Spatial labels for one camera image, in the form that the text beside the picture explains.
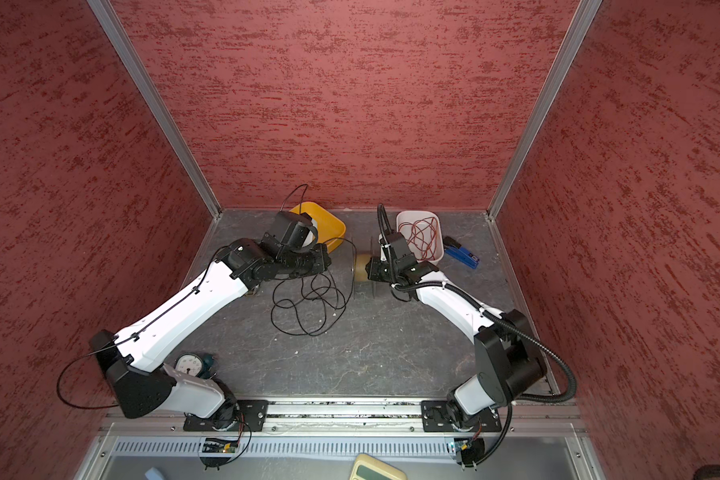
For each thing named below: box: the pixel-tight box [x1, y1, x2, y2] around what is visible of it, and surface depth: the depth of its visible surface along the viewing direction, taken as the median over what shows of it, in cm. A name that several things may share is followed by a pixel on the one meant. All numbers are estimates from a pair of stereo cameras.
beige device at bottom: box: [349, 453, 407, 480], surface depth 67 cm
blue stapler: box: [443, 236, 480, 269], surface depth 106 cm
